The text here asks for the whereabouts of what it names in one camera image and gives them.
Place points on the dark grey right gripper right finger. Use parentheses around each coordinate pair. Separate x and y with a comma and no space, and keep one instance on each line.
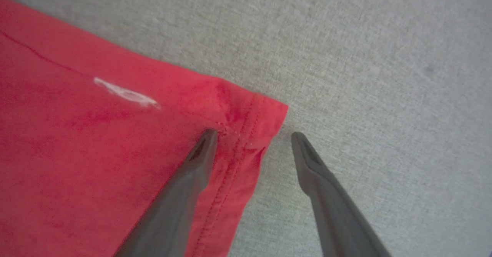
(338,211)

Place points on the grey fabric sofa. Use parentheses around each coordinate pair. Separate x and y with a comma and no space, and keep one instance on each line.
(384,95)

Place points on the red and white garment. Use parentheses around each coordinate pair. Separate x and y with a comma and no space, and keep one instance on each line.
(96,141)

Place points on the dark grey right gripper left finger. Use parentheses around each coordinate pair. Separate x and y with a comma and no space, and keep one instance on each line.
(173,211)

